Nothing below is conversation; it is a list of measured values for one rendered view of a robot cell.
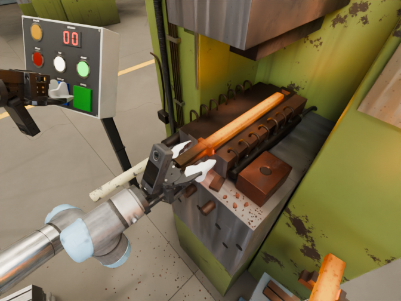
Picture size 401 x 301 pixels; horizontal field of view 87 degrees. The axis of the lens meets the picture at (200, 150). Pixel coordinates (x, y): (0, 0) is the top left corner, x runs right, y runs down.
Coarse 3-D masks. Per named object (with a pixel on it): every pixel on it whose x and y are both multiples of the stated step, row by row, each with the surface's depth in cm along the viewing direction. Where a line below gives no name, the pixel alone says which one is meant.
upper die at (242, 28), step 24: (168, 0) 40; (192, 0) 36; (216, 0) 33; (240, 0) 30; (264, 0) 30; (288, 0) 34; (312, 0) 40; (336, 0) 47; (192, 24) 39; (216, 24) 35; (240, 24) 32; (264, 24) 34; (288, 24) 38; (240, 48) 34
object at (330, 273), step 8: (328, 256) 40; (328, 264) 39; (336, 264) 39; (344, 264) 39; (320, 272) 39; (328, 272) 38; (336, 272) 38; (320, 280) 37; (328, 280) 37; (336, 280) 37; (320, 288) 36; (328, 288) 36; (336, 288) 36; (312, 296) 36; (320, 296) 35; (328, 296) 35
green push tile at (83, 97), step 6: (78, 90) 70; (84, 90) 69; (90, 90) 69; (78, 96) 71; (84, 96) 70; (90, 96) 69; (78, 102) 71; (84, 102) 70; (90, 102) 70; (78, 108) 72; (84, 108) 71; (90, 108) 70
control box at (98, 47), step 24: (24, 24) 71; (48, 24) 68; (72, 24) 65; (24, 48) 74; (48, 48) 71; (72, 48) 68; (96, 48) 65; (48, 72) 73; (72, 72) 70; (96, 72) 67; (96, 96) 69
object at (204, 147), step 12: (276, 96) 72; (252, 108) 67; (264, 108) 67; (240, 120) 63; (216, 132) 59; (228, 132) 59; (204, 144) 55; (216, 144) 57; (180, 156) 53; (192, 156) 53
